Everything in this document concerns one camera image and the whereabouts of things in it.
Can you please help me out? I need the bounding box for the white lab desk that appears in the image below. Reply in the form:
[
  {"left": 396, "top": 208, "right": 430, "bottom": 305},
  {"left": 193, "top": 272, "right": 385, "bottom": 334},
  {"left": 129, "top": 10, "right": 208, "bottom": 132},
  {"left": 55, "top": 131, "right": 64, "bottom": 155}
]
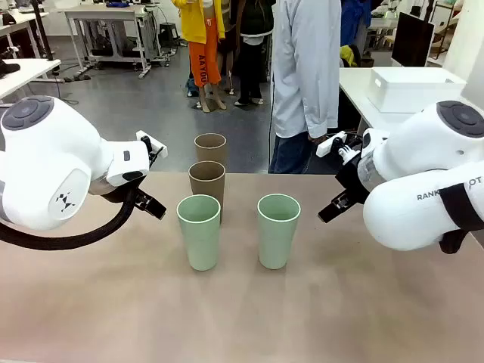
[{"left": 0, "top": 9, "right": 51, "bottom": 57}]

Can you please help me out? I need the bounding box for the black cable strap wrap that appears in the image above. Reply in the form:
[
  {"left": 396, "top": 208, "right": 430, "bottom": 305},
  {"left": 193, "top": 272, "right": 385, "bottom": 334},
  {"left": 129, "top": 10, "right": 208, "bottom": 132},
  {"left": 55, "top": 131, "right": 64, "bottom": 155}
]
[{"left": 438, "top": 181, "right": 476, "bottom": 255}]

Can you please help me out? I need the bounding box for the black computer monitor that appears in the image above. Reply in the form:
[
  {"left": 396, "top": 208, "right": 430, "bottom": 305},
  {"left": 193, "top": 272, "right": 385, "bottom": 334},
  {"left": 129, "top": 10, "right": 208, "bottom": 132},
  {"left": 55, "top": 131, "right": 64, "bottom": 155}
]
[{"left": 390, "top": 11, "right": 436, "bottom": 68}]

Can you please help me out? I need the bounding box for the person in white lab coat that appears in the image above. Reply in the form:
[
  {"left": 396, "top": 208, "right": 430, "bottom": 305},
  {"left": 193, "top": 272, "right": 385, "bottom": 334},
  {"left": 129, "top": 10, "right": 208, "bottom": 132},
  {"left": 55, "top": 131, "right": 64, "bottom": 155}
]
[{"left": 268, "top": 0, "right": 343, "bottom": 175}]

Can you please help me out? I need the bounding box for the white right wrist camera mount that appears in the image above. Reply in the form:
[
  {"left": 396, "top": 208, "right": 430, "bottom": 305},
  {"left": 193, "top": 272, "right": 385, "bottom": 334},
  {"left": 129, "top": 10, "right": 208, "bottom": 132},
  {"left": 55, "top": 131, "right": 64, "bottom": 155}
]
[{"left": 315, "top": 130, "right": 364, "bottom": 164}]

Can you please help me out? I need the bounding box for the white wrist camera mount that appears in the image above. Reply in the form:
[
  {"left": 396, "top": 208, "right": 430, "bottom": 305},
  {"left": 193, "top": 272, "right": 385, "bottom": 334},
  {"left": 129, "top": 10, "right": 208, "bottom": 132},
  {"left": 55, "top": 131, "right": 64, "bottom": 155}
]
[
  {"left": 135, "top": 129, "right": 168, "bottom": 159},
  {"left": 315, "top": 130, "right": 364, "bottom": 164}
]

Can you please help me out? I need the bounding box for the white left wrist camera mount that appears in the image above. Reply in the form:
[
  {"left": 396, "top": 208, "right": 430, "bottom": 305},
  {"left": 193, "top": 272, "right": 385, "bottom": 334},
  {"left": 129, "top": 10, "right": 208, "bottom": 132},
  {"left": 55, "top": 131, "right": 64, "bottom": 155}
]
[{"left": 135, "top": 129, "right": 168, "bottom": 159}]

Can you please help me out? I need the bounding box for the figure in yellow jacket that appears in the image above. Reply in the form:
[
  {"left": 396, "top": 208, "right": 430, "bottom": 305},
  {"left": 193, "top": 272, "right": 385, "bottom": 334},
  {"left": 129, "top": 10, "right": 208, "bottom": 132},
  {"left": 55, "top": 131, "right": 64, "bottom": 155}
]
[{"left": 170, "top": 0, "right": 228, "bottom": 113}]

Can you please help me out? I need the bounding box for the wooden chair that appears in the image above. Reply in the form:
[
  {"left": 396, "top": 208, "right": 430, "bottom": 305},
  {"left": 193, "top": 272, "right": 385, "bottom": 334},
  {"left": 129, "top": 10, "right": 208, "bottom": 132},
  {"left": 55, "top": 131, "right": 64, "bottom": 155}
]
[{"left": 430, "top": 0, "right": 461, "bottom": 61}]

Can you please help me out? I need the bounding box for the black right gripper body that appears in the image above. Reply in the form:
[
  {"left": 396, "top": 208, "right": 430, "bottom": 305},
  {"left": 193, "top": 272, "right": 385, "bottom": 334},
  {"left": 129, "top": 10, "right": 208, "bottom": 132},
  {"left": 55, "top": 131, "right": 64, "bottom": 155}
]
[{"left": 335, "top": 150, "right": 371, "bottom": 200}]

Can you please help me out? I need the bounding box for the light green plastic cup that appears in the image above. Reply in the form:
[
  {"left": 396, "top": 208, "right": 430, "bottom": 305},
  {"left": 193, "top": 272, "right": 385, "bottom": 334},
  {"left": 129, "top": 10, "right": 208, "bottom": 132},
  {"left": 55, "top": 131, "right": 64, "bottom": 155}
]
[
  {"left": 175, "top": 194, "right": 222, "bottom": 272},
  {"left": 256, "top": 193, "right": 303, "bottom": 271}
]

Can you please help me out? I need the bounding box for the person in dark clothes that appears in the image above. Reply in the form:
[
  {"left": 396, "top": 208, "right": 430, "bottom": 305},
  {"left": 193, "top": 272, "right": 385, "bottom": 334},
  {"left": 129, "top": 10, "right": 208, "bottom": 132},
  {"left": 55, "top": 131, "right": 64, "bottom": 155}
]
[{"left": 225, "top": 0, "right": 274, "bottom": 107}]

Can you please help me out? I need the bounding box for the white plastic basket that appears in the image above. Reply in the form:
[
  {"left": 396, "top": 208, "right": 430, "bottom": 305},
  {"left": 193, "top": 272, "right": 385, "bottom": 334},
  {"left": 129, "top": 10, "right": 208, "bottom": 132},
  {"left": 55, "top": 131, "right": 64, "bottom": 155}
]
[{"left": 368, "top": 66, "right": 467, "bottom": 114}]

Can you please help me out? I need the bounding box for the white side table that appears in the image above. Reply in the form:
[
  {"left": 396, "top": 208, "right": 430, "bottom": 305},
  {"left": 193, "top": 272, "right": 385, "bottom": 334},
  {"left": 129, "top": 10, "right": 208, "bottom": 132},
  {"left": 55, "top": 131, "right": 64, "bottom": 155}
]
[{"left": 338, "top": 67, "right": 484, "bottom": 152}]

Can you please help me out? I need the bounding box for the black cap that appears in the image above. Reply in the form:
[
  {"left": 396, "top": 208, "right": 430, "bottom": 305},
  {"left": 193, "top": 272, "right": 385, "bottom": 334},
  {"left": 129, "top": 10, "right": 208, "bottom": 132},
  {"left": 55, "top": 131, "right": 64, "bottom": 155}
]
[{"left": 0, "top": 60, "right": 21, "bottom": 79}]

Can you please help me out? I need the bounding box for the white background desk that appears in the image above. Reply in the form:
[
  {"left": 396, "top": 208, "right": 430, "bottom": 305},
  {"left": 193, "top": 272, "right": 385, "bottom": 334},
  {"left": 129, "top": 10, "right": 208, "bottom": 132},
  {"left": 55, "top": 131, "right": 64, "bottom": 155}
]
[{"left": 58, "top": 4, "right": 162, "bottom": 79}]

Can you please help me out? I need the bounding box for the white table with black cap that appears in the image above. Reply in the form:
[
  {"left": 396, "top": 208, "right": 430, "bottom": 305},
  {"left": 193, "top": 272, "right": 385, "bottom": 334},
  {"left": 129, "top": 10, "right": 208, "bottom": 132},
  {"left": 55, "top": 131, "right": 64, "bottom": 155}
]
[{"left": 0, "top": 58, "right": 62, "bottom": 105}]

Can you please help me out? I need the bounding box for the black pole stand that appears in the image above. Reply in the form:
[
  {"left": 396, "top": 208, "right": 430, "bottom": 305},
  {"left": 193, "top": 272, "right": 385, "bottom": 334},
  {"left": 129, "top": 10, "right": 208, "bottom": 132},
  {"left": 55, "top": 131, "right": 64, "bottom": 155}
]
[{"left": 29, "top": 0, "right": 54, "bottom": 62}]

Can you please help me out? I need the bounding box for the black braided cable hose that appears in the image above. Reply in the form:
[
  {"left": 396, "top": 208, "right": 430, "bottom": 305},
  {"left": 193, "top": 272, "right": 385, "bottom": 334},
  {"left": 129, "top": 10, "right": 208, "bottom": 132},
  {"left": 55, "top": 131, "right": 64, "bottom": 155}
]
[{"left": 0, "top": 185, "right": 139, "bottom": 251}]

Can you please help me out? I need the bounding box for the person's left forearm white sleeve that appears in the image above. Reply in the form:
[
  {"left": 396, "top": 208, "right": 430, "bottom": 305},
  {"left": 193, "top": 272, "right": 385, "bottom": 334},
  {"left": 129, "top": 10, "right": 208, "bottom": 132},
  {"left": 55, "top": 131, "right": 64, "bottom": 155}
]
[{"left": 306, "top": 75, "right": 340, "bottom": 139}]

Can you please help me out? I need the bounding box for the brown plastic cup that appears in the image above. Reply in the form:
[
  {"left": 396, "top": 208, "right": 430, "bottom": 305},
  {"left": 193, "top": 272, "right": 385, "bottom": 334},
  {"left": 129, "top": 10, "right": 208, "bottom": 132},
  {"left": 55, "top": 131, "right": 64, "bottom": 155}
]
[
  {"left": 194, "top": 132, "right": 228, "bottom": 169},
  {"left": 188, "top": 160, "right": 227, "bottom": 225}
]

